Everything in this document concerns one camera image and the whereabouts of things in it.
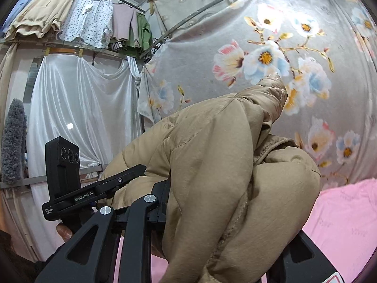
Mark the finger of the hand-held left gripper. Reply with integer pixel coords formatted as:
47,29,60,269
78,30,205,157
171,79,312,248
97,165,146,201

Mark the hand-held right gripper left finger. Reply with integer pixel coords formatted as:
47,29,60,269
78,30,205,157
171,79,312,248
35,180,171,283

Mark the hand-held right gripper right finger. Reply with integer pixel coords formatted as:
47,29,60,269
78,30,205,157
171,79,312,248
266,229,339,283

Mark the tan quilted jacket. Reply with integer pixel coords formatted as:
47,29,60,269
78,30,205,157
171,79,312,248
97,74,322,283

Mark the person's left hand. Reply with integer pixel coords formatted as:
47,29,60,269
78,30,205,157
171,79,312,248
57,223,74,240

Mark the grey horizontal metal bar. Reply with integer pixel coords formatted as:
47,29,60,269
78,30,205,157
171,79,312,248
0,165,104,188

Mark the grey fluffy duster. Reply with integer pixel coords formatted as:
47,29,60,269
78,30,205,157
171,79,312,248
1,99,28,185

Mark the white satin curtain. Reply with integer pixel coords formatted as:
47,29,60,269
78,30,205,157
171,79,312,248
26,54,145,242

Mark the pink blanket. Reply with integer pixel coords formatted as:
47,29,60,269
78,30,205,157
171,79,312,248
115,178,377,283

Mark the beige curtain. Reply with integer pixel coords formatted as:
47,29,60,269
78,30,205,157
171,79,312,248
0,43,25,130

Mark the green hanging garment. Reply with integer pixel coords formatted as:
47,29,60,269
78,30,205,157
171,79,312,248
124,13,153,53

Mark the grey floral blanket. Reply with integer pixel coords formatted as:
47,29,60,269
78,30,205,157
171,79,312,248
137,0,377,189

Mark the white patterned hanging shirt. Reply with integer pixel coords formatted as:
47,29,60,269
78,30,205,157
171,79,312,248
59,0,114,50

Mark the mauve hanging sweater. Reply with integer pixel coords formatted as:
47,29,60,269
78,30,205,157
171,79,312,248
110,3,139,47

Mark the beige hanging garment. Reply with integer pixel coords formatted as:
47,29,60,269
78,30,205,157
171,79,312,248
4,0,81,40

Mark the metal clothes rail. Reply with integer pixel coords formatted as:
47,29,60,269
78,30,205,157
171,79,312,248
0,38,131,59

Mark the curved metal rail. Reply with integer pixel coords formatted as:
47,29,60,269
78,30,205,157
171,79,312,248
150,0,258,50

